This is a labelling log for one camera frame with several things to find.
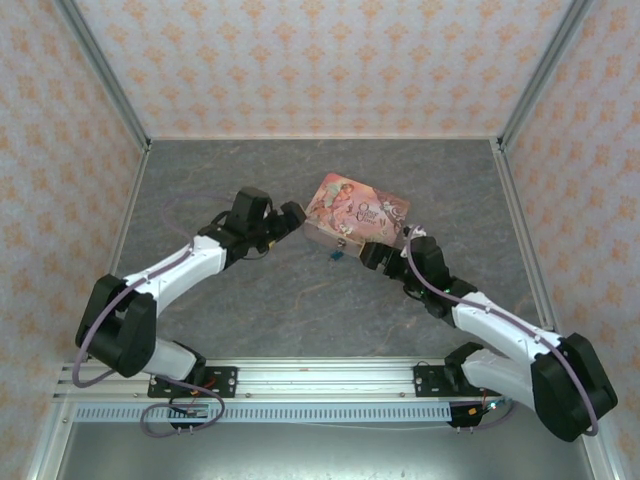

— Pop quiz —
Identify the aluminium frame post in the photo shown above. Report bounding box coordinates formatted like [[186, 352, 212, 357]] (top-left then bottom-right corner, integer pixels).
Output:
[[53, 0, 152, 151], [496, 0, 595, 151]]

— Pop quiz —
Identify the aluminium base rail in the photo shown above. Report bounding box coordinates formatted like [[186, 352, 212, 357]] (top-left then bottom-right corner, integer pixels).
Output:
[[53, 357, 506, 402]]

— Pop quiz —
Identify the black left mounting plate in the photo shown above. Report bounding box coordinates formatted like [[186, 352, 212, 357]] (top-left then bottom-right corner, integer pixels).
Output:
[[147, 366, 239, 399]]

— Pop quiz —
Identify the aluminium table edge rail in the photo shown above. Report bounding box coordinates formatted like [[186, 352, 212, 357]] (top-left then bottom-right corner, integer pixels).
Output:
[[102, 142, 152, 289], [491, 139, 557, 334]]

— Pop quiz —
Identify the pink illustrated tin box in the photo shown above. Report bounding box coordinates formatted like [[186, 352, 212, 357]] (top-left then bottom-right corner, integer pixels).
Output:
[[302, 172, 412, 259]]

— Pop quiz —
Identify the small electronics board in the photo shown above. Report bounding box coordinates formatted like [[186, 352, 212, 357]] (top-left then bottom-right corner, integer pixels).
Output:
[[462, 399, 501, 421], [169, 403, 210, 420]]

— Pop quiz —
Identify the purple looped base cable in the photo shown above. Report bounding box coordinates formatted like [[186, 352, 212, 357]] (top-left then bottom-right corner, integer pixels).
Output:
[[141, 379, 225, 436]]

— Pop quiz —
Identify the black mounting plate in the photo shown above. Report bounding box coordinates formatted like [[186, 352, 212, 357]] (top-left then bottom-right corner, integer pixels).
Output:
[[413, 363, 464, 399], [147, 366, 239, 399]]

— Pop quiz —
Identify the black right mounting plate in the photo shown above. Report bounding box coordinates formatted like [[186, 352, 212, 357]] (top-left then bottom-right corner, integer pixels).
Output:
[[413, 363, 464, 399]]

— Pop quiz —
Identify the grey slotted cable duct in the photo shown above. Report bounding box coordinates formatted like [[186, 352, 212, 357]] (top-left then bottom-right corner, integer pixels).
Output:
[[73, 403, 454, 424]]

